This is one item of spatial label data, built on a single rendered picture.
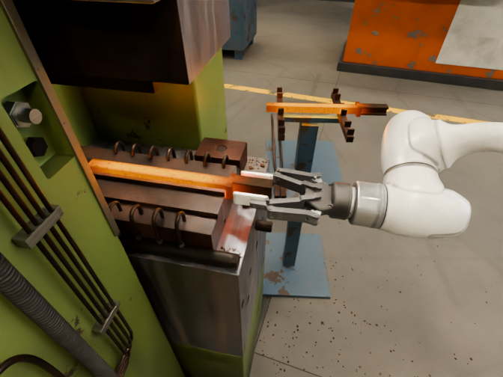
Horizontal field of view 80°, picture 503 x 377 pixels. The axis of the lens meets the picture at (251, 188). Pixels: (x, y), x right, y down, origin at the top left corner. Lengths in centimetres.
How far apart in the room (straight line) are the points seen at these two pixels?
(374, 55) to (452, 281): 284
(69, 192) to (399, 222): 53
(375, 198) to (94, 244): 48
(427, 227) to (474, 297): 135
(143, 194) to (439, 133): 61
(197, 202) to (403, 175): 41
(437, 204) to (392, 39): 351
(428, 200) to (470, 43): 361
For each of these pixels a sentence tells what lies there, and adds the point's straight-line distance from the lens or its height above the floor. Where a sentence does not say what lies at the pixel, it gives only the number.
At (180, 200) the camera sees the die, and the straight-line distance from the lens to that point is 63.
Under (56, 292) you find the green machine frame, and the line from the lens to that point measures 48.
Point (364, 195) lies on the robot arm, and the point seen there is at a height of 104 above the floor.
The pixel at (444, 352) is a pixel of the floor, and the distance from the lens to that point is 173.
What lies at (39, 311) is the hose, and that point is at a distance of 43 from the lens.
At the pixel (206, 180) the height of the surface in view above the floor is 101.
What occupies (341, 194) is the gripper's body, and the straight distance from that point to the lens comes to 60.
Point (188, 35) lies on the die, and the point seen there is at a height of 132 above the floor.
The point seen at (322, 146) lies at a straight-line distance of 136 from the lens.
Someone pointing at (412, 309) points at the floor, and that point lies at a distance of 176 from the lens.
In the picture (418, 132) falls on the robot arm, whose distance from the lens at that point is 70.
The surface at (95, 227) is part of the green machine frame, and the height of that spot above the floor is 108.
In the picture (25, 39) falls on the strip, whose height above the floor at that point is 133.
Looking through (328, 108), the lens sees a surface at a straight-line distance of 107.
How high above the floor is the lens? 142
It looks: 42 degrees down
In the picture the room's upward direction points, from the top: straight up
